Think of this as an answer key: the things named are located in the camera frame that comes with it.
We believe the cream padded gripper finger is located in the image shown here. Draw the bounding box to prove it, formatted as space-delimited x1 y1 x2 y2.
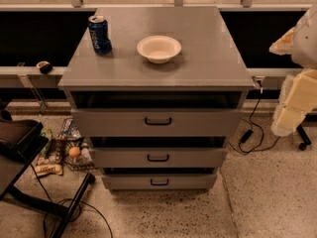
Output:
270 68 317 137

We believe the grey top drawer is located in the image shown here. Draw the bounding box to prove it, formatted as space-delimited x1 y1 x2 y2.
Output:
71 109 242 137

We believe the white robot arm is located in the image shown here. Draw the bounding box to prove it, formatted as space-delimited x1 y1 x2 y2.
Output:
269 4 317 137

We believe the grey bottom drawer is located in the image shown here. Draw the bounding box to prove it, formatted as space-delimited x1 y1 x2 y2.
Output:
102 174 217 190

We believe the black caster wheel leg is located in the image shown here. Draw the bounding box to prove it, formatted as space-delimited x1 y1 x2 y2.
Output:
296 125 311 151

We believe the white paper bowl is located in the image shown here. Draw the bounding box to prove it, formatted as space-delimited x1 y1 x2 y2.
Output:
137 36 181 64

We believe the blue pepsi can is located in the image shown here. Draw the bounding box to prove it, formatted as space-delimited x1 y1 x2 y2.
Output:
88 15 112 55

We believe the orange ball on floor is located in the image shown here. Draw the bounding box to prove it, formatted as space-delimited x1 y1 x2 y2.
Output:
68 147 81 158

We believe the small black round object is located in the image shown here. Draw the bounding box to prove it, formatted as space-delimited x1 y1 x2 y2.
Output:
36 60 53 74

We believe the black table with legs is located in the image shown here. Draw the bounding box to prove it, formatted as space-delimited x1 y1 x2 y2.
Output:
0 134 97 238

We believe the dark tray on table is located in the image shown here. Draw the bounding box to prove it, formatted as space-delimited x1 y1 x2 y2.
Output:
0 109 44 163

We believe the black power adapter cable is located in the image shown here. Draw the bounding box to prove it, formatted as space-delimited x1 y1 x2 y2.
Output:
228 79 281 156

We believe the black cable on floor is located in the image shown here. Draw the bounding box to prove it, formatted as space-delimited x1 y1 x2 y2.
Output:
30 164 115 238

